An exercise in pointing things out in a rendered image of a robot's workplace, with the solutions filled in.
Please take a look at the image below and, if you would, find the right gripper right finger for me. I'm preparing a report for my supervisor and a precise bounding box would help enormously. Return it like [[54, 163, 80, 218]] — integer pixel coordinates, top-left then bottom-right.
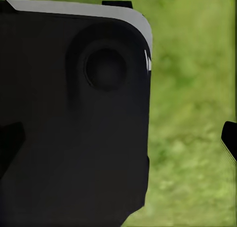
[[221, 121, 237, 161]]

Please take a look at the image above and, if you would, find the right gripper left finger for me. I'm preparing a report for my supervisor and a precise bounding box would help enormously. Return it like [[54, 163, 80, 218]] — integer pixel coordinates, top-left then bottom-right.
[[0, 121, 26, 180]]

